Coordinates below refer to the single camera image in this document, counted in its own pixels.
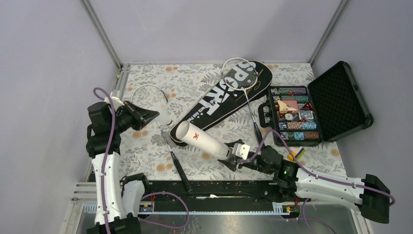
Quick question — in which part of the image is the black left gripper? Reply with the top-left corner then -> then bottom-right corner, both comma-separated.
110,99 -> 159,133

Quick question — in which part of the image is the white shuttlecock tube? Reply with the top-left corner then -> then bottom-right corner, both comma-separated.
175,121 -> 232,160

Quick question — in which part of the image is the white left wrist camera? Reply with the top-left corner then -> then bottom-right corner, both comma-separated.
110,95 -> 124,106

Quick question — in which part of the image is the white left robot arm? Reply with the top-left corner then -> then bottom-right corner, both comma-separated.
86,101 -> 159,234

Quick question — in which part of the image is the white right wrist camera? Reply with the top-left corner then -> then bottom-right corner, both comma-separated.
232,143 -> 250,160

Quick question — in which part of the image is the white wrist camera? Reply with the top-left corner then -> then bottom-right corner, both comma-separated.
232,143 -> 250,160
110,95 -> 124,106

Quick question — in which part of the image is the red playing card box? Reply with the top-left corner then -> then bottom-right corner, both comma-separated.
277,100 -> 299,114

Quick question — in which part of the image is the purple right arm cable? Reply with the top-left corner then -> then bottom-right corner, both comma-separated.
240,129 -> 396,206

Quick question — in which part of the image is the black poker chip case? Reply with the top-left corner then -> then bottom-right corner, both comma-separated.
258,61 -> 374,147

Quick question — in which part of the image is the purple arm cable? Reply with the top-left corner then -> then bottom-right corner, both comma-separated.
94,87 -> 117,234
240,129 -> 396,206

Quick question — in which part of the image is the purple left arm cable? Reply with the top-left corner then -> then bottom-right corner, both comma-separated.
94,87 -> 117,234

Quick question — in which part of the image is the black racket cover bag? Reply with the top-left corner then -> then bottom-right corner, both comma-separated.
169,60 -> 273,146

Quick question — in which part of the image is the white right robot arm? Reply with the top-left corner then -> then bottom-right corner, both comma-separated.
222,141 -> 392,224

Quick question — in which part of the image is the white racket black handle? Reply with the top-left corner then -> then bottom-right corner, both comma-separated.
130,84 -> 193,194

